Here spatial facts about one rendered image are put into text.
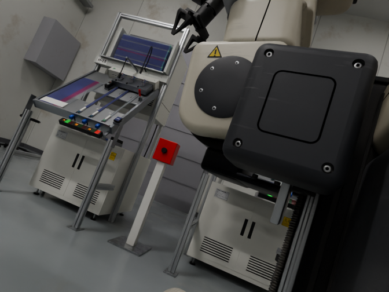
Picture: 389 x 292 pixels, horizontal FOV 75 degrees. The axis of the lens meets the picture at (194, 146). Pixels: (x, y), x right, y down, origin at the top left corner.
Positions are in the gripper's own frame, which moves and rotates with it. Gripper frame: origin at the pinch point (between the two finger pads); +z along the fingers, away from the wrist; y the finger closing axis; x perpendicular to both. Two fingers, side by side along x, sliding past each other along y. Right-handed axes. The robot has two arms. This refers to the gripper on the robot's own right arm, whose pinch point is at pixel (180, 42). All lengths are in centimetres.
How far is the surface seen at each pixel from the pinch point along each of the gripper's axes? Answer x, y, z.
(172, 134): -197, -337, 53
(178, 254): 27, -89, 80
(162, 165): -25, -92, 52
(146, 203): -14, -92, 79
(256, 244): 52, -128, 47
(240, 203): 25, -123, 34
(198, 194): 10, -88, 46
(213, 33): -289, -335, -149
